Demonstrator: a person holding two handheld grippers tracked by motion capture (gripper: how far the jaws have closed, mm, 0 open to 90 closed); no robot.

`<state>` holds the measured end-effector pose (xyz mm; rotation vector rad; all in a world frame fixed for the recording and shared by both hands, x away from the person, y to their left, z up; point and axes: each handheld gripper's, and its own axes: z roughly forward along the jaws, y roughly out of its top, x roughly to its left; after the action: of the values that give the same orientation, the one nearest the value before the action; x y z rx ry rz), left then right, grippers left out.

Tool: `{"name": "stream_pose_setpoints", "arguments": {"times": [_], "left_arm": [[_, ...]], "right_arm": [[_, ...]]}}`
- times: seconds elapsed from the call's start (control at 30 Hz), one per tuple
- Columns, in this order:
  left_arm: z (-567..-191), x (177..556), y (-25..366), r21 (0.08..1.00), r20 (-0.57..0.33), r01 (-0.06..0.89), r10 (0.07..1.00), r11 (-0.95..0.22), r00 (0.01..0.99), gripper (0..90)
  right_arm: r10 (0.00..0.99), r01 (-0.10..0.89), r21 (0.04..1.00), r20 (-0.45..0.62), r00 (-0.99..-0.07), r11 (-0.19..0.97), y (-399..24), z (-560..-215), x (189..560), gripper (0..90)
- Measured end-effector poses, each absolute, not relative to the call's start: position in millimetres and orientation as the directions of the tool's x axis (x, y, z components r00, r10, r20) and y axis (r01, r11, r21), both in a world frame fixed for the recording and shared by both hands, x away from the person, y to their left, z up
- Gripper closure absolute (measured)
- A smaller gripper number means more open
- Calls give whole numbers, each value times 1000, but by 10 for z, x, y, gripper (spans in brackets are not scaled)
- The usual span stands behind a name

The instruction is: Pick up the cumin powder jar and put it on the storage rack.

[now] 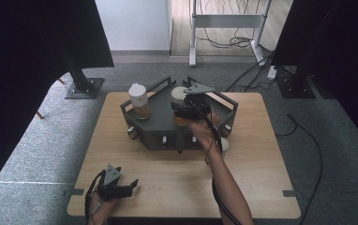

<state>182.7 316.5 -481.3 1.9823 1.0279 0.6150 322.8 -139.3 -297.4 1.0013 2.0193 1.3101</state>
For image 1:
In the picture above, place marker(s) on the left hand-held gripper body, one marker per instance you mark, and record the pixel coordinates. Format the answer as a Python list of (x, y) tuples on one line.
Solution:
[(110, 184)]

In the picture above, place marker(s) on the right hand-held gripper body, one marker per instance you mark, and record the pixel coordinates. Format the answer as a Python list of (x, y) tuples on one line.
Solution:
[(199, 103)]

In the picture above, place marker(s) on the orange spice jar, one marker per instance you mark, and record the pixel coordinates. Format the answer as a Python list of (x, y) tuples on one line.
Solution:
[(178, 93)]

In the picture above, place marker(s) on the black corner shelf rack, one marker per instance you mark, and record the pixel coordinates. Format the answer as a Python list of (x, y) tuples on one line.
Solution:
[(161, 115)]

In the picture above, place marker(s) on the spice jar with spout lid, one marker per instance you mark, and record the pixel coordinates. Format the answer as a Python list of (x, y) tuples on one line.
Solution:
[(139, 101)]

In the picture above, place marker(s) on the tan spice jar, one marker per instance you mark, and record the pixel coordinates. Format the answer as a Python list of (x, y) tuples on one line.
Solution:
[(225, 144)]

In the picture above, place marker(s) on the person's right hand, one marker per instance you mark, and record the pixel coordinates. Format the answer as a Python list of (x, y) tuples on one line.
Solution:
[(205, 131)]

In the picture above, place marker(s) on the person's left hand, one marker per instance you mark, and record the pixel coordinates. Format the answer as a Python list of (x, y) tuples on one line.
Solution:
[(100, 209)]

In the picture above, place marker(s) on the white power strip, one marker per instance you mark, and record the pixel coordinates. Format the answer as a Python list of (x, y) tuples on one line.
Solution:
[(272, 72)]

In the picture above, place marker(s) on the white metal stand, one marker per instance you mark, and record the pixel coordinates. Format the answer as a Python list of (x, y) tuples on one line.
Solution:
[(227, 21)]

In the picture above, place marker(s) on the wooden furniture leg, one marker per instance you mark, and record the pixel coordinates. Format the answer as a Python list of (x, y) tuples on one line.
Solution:
[(39, 115), (61, 81)]

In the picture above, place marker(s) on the black curtain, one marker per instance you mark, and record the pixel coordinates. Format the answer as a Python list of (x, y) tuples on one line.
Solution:
[(339, 47), (27, 78)]

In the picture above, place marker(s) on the black stand with base plate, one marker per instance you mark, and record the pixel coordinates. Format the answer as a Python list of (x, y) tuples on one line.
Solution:
[(296, 87), (85, 89)]

